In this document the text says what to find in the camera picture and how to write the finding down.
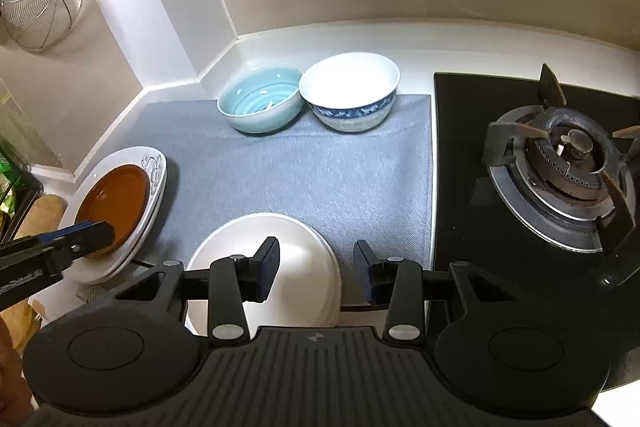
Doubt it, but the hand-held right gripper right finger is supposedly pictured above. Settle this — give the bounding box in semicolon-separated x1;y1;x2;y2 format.
353;240;516;344

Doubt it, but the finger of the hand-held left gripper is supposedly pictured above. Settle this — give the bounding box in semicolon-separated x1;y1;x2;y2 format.
0;222;101;258
46;228;116;277

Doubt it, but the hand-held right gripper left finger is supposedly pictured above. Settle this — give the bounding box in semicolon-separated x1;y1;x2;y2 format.
107;236;281;348

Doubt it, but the brown round plate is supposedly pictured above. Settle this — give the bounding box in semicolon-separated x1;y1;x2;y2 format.
77;163;151;258

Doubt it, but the white plate with tan flower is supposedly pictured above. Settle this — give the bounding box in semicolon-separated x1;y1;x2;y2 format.
72;147;168;283

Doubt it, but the light blue bowl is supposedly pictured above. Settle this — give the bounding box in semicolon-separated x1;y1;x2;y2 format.
216;64;305;135

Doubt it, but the blue and white patterned bowl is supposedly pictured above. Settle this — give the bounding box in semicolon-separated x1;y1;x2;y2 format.
298;52;402;132

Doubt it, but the person's left forearm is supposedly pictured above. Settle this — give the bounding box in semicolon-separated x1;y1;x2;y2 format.
0;317;31;408

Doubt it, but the wooden cutting board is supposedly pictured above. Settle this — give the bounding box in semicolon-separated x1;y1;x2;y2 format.
0;194;68;348

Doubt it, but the grey mat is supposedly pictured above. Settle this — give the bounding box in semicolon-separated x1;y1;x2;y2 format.
107;94;435;308

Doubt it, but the black glass gas stove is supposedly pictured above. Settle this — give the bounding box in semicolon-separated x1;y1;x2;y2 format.
432;72;640;395

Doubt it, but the gas burner with black grate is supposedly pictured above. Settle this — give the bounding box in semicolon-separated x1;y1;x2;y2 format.
481;63;638;258

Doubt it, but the black wire rack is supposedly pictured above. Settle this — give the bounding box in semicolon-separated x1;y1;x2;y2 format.
0;142;43;243

